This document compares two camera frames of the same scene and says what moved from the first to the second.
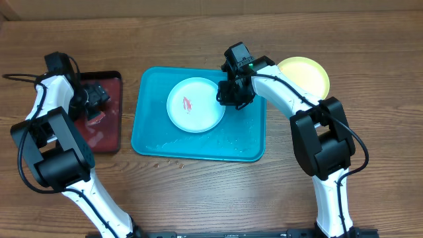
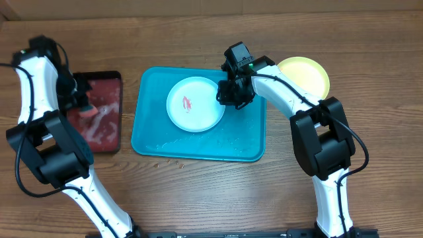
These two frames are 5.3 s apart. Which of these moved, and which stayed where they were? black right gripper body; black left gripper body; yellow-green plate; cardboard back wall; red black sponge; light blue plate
Moved: red black sponge; black left gripper body
Stayed: cardboard back wall; light blue plate; black right gripper body; yellow-green plate
